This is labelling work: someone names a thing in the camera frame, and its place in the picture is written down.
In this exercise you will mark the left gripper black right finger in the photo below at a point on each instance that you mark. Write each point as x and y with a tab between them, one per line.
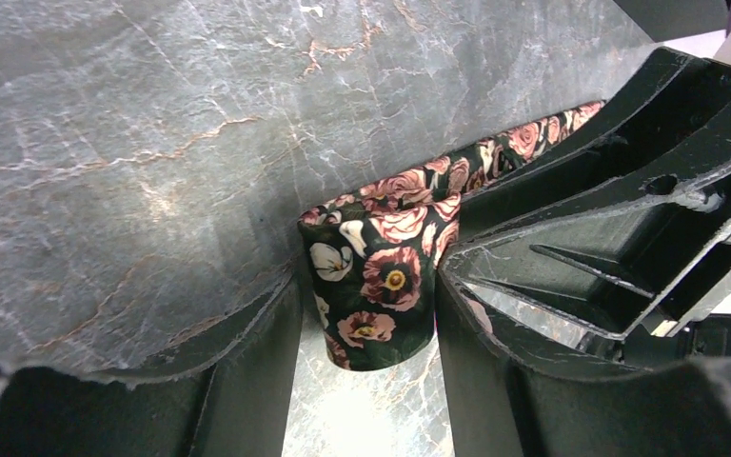
513	392

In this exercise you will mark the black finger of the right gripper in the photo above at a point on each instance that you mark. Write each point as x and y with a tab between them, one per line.
671	96
651	248

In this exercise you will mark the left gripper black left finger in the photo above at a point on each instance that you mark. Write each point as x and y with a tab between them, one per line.
222	392

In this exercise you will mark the black pink floral tie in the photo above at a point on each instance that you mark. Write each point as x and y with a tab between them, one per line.
373	252

